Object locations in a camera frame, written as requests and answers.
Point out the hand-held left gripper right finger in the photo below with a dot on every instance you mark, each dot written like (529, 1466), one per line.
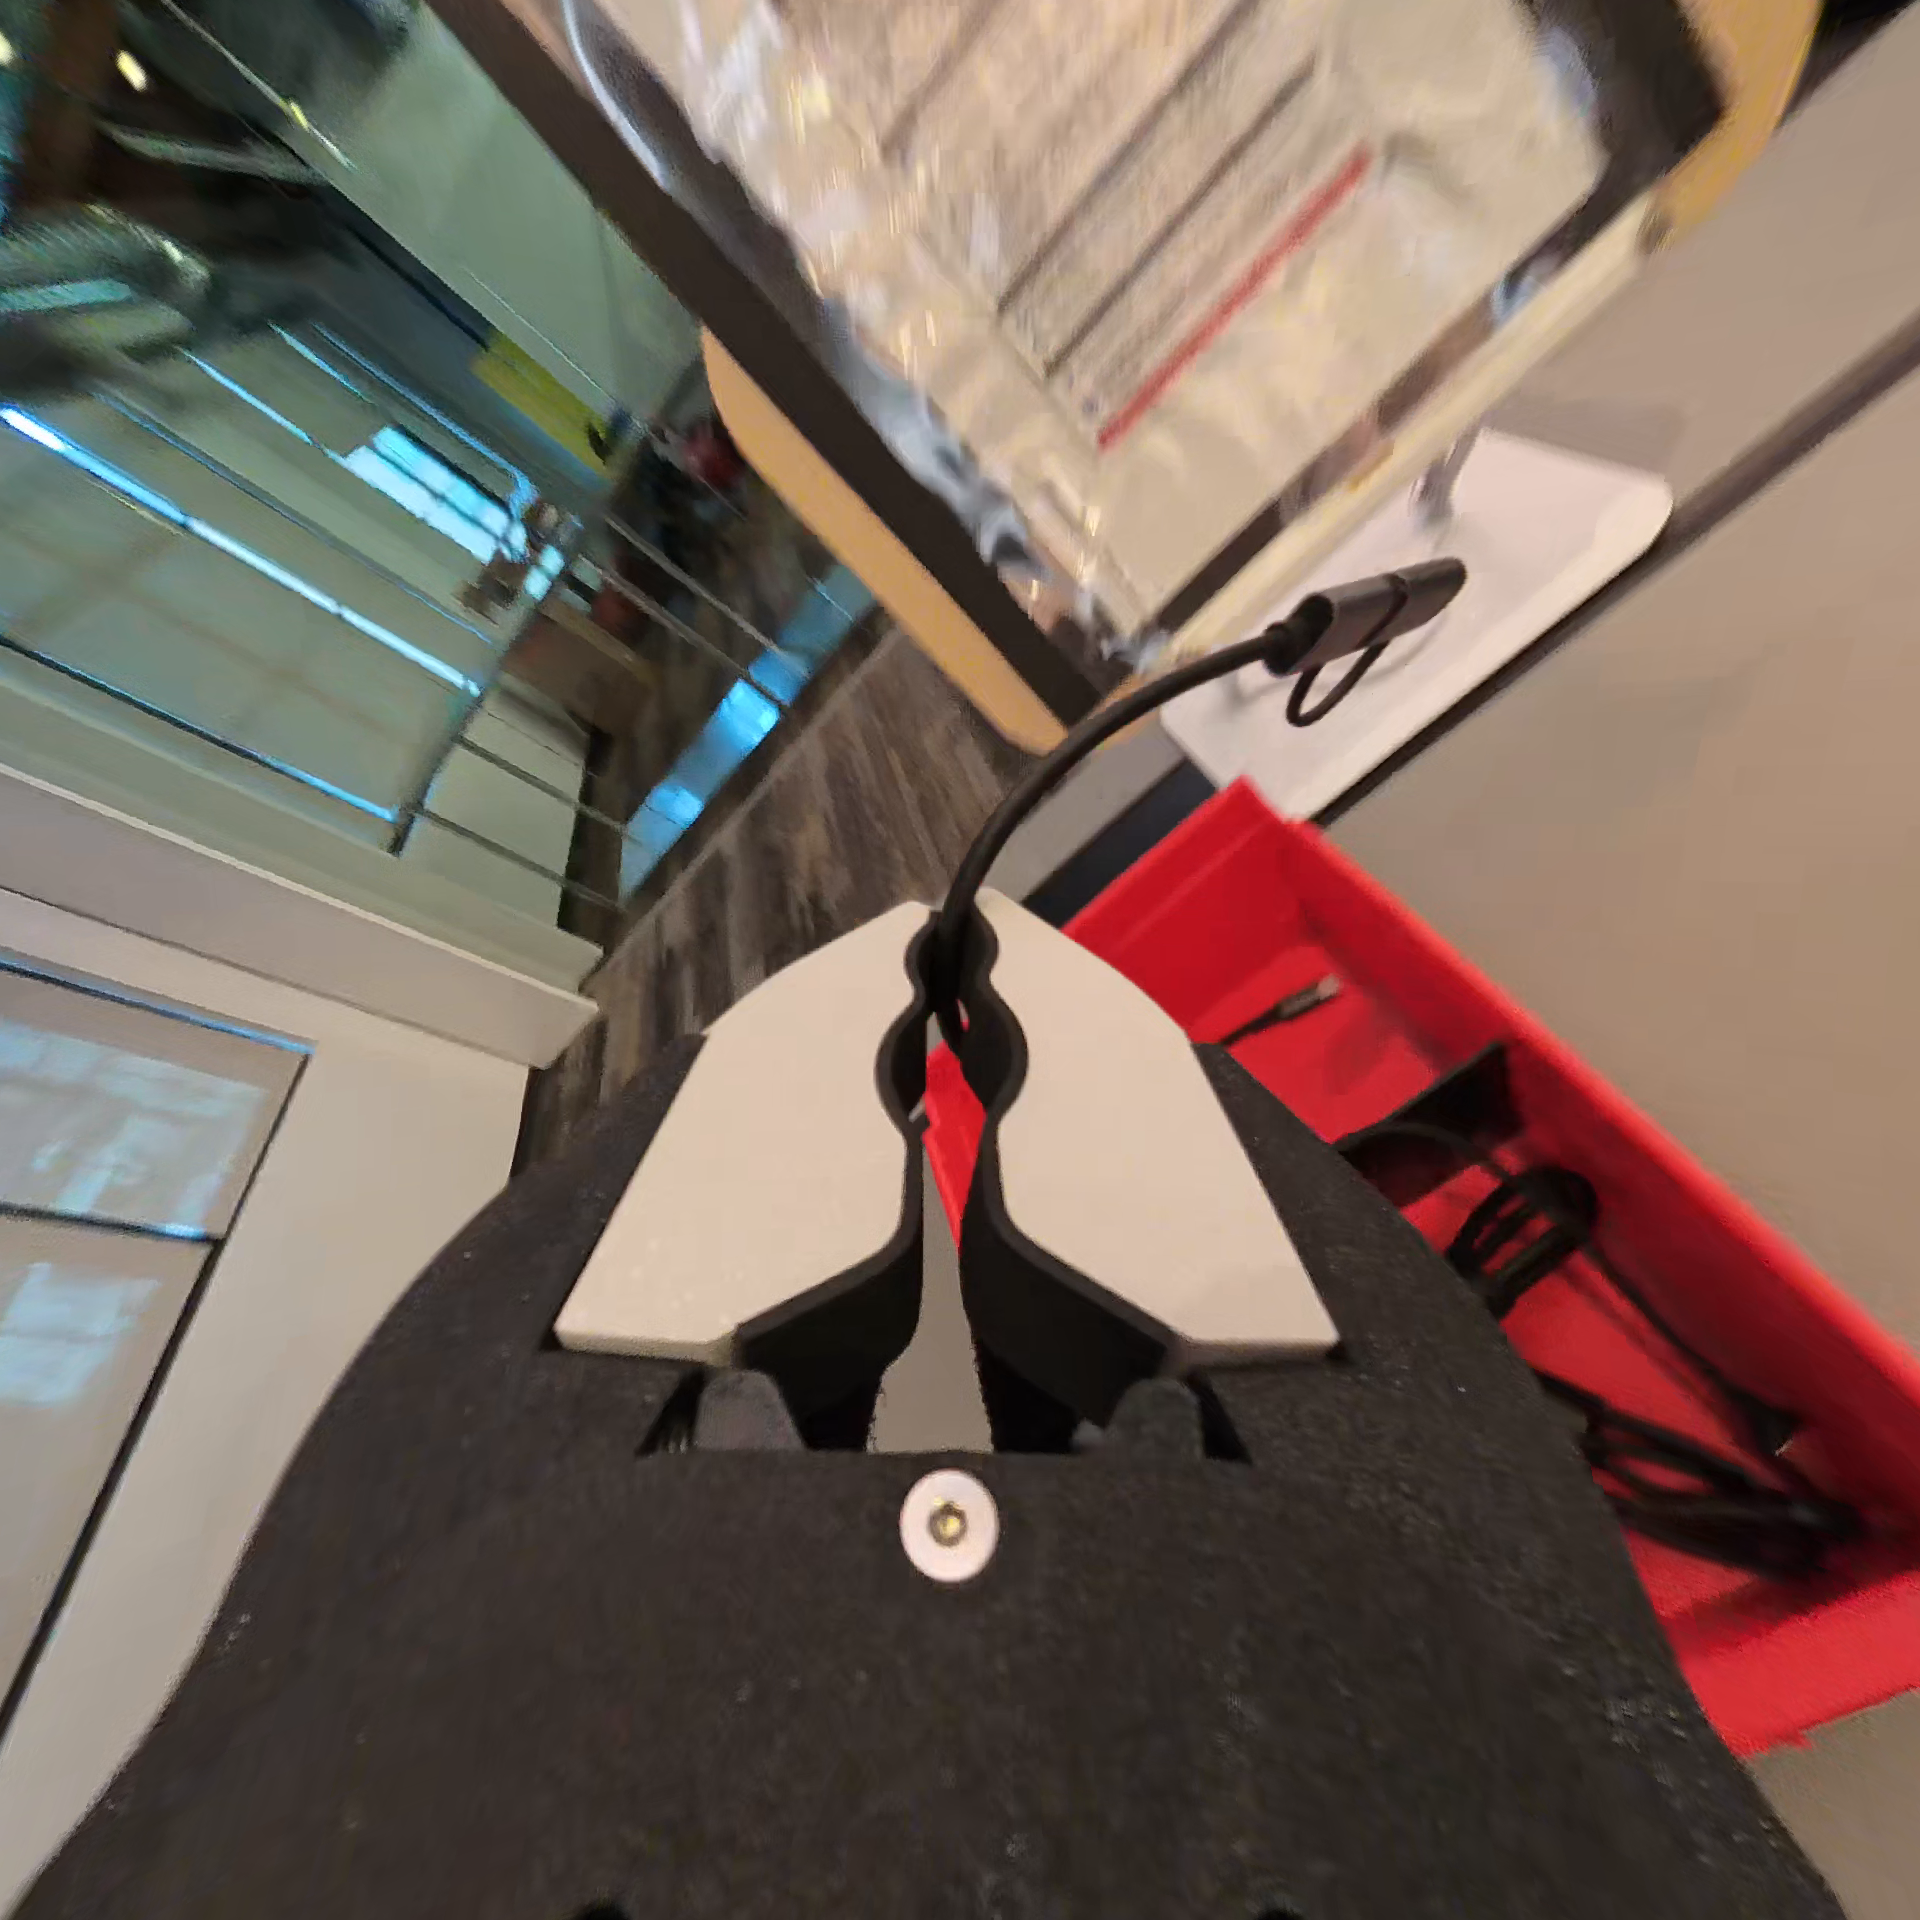
(1154, 1186)

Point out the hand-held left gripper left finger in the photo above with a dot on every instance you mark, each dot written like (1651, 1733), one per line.
(748, 1186)

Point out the red plastic tray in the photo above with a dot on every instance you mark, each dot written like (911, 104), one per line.
(1724, 1246)

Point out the glass partition panel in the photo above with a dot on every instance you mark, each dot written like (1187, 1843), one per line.
(119, 1142)

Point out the glass railing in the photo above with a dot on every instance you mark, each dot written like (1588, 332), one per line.
(300, 523)

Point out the computer monitor with white stand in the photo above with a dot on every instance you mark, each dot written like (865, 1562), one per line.
(1198, 227)

